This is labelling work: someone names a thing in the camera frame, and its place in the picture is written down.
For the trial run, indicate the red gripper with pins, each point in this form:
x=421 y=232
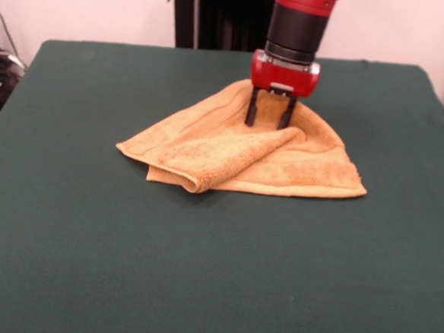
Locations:
x=285 y=79

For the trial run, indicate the yellow terry towel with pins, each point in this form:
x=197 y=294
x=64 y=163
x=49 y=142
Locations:
x=207 y=154

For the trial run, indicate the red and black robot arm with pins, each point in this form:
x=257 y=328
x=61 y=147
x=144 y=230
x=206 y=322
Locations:
x=298 y=27

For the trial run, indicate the dark green table cloth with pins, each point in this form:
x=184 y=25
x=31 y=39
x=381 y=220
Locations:
x=87 y=241

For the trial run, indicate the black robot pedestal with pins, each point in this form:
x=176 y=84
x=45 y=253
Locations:
x=217 y=21

